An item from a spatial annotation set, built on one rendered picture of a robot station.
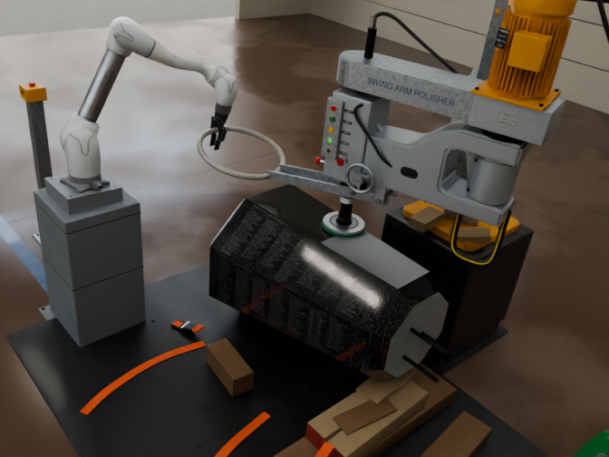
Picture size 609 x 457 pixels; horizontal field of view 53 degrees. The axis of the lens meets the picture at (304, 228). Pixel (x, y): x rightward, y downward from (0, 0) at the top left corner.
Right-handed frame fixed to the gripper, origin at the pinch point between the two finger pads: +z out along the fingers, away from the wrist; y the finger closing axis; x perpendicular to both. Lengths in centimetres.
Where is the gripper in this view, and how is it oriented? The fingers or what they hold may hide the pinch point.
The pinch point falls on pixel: (215, 142)
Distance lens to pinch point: 355.9
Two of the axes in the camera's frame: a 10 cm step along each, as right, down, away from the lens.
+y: 6.3, 6.1, -4.8
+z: -2.8, 7.6, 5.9
